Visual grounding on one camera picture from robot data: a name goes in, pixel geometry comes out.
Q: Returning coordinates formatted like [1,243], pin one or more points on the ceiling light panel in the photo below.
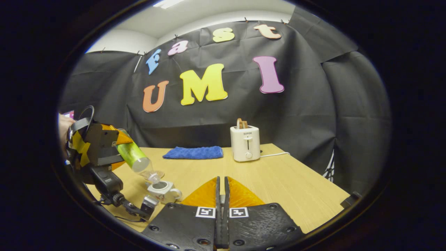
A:
[167,3]

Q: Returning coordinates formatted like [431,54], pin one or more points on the blue towel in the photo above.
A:
[193,152]

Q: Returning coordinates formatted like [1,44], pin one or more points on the green label water bottle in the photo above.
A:
[134,155]

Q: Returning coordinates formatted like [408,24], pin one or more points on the white toaster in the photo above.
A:
[245,144]

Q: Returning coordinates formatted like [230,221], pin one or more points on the dark object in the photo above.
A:
[350,200]

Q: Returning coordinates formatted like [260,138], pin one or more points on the toast slice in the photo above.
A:
[242,123]

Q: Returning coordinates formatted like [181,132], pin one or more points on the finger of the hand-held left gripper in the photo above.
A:
[101,134]
[108,157]

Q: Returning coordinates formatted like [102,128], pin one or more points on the white ceramic teacup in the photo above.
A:
[163,193]

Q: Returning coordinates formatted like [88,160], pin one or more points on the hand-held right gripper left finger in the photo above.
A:
[188,226]

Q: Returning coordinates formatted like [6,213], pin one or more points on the white teacup lid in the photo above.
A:
[222,200]

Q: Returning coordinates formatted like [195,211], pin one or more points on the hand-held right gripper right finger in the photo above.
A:
[258,226]

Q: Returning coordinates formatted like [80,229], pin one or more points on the white rod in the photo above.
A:
[138,63]

